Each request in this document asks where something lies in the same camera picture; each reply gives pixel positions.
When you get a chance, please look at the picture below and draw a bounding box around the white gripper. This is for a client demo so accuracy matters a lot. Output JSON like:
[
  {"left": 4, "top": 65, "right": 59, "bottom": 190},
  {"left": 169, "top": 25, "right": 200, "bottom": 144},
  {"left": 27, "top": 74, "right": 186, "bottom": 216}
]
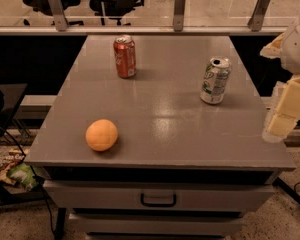
[{"left": 260, "top": 14, "right": 300, "bottom": 138}]

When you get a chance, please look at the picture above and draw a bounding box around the orange fruit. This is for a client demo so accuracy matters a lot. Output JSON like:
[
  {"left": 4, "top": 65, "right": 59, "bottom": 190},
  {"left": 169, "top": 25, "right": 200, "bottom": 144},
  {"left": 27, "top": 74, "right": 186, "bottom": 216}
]
[{"left": 85, "top": 119, "right": 118, "bottom": 152}]

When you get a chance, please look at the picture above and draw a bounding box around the green white soda can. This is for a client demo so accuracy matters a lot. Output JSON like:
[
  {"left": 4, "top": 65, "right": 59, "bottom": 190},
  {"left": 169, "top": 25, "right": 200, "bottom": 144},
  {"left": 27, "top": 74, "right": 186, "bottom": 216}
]
[{"left": 200, "top": 56, "right": 231, "bottom": 105}]

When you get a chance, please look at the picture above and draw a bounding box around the grey drawer cabinet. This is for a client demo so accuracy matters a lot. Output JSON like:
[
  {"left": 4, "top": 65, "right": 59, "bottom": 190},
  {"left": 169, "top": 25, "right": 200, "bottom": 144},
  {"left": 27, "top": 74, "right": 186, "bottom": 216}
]
[{"left": 27, "top": 36, "right": 294, "bottom": 240}]

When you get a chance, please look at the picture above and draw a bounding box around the red soda can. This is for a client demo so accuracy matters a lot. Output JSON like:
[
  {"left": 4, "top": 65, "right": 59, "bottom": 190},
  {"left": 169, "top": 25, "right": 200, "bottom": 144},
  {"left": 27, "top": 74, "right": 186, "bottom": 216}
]
[{"left": 113, "top": 35, "right": 136, "bottom": 78}]

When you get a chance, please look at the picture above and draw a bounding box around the green snack bag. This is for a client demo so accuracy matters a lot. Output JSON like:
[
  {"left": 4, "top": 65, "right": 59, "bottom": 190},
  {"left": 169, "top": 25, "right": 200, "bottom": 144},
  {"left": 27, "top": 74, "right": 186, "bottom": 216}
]
[{"left": 8, "top": 163, "right": 39, "bottom": 191}]

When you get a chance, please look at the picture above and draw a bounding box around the brown snack bag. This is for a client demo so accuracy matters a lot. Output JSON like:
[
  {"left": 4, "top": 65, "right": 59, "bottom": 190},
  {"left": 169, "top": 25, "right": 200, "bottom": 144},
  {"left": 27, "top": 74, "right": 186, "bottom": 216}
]
[{"left": 0, "top": 149, "right": 28, "bottom": 186}]

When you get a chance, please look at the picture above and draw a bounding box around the dark side table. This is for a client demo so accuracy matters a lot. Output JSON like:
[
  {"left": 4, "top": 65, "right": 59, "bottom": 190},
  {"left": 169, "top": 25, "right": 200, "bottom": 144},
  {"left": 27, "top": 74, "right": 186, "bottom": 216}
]
[{"left": 0, "top": 83, "right": 27, "bottom": 137}]

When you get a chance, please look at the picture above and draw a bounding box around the right metal railing bracket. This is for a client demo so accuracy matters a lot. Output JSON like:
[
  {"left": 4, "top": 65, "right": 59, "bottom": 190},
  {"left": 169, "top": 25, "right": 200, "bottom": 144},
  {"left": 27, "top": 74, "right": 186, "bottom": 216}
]
[{"left": 247, "top": 0, "right": 271, "bottom": 32}]

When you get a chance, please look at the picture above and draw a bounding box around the metal railing bracket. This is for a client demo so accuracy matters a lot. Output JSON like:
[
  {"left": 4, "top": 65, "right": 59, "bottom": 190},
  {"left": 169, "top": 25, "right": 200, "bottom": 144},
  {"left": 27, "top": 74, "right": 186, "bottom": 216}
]
[
  {"left": 173, "top": 0, "right": 186, "bottom": 32},
  {"left": 247, "top": 0, "right": 271, "bottom": 32},
  {"left": 48, "top": 0, "right": 68, "bottom": 31}
]

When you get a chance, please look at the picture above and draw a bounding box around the middle metal railing bracket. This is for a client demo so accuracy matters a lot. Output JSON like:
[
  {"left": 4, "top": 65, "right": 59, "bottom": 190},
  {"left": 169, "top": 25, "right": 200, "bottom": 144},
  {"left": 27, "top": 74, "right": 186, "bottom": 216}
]
[{"left": 173, "top": 0, "right": 186, "bottom": 32}]

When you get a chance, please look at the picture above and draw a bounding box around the black drawer handle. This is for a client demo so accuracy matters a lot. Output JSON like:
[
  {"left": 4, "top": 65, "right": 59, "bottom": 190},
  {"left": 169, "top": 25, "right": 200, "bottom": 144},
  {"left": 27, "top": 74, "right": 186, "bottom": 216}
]
[{"left": 140, "top": 193, "right": 177, "bottom": 208}]

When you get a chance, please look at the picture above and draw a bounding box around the left metal railing bracket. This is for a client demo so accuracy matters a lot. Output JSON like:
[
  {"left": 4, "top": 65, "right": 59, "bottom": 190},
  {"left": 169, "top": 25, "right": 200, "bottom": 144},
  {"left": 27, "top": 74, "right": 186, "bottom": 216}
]
[{"left": 48, "top": 0, "right": 68, "bottom": 31}]

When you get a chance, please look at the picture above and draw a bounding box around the black cable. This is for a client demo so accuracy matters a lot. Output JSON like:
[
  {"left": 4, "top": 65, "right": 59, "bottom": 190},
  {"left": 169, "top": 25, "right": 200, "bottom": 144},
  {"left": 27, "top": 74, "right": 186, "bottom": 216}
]
[{"left": 0, "top": 122, "right": 58, "bottom": 237}]

